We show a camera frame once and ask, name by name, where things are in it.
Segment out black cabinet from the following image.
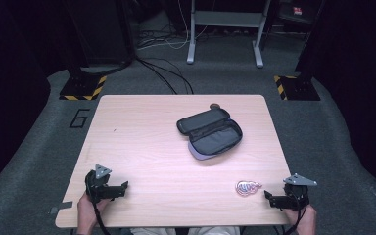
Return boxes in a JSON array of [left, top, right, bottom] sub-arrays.
[[63, 0, 135, 68]]

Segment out black box red label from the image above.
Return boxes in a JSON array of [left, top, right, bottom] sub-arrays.
[[275, 0, 324, 24]]

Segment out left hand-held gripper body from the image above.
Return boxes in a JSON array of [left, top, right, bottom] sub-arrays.
[[84, 164, 113, 202]]

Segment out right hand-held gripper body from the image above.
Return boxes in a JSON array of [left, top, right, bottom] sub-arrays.
[[282, 172, 318, 212]]

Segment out dark zip pencil case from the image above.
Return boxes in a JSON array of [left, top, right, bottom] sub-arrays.
[[175, 107, 244, 162]]

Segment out white metal stand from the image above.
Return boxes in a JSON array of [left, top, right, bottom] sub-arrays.
[[186, 0, 272, 69]]

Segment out black floor cables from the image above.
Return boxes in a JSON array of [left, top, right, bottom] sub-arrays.
[[133, 55, 195, 96]]

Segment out right hand-held gripper cable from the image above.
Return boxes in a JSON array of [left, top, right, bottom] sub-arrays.
[[282, 190, 309, 235]]

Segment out small striped red blue pouch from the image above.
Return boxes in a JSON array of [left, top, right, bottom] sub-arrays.
[[234, 180, 263, 198]]

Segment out person's right hand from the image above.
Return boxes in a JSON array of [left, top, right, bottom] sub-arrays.
[[283, 204, 318, 235]]

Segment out black stand base striped edge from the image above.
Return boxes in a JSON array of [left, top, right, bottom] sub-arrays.
[[272, 72, 321, 102], [59, 67, 108, 102]]

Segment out hand-held gripper cable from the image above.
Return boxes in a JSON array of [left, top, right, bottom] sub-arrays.
[[85, 175, 112, 235], [282, 190, 309, 235]]

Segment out black tape floor number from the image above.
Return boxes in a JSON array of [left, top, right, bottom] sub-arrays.
[[69, 109, 91, 129]]

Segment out white floor cable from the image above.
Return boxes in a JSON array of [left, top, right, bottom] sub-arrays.
[[136, 0, 210, 52]]

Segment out left hand-held gripper cable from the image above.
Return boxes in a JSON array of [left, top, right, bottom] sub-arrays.
[[85, 175, 112, 235]]

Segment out grey tape piece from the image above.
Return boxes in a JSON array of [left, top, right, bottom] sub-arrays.
[[49, 201, 74, 215]]

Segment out person's left hand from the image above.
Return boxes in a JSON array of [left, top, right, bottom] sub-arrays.
[[76, 191, 112, 235]]

